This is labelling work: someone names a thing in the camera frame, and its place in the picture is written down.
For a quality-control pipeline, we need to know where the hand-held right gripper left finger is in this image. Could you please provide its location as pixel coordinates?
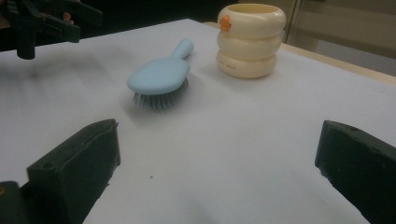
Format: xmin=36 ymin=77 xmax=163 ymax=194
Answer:
xmin=26 ymin=119 xmax=121 ymax=224

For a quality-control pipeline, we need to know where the cream ringed cup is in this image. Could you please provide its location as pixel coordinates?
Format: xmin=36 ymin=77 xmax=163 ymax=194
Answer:
xmin=216 ymin=3 xmax=287 ymax=79

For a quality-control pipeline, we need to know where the white board sheet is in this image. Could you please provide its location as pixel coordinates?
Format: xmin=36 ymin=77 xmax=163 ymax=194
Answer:
xmin=0 ymin=18 xmax=396 ymax=224

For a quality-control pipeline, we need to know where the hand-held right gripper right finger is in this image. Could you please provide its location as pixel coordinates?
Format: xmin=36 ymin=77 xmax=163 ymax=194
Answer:
xmin=315 ymin=120 xmax=396 ymax=224

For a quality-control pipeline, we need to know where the light blue hairbrush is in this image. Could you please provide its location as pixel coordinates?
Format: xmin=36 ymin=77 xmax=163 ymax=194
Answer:
xmin=126 ymin=37 xmax=195 ymax=110

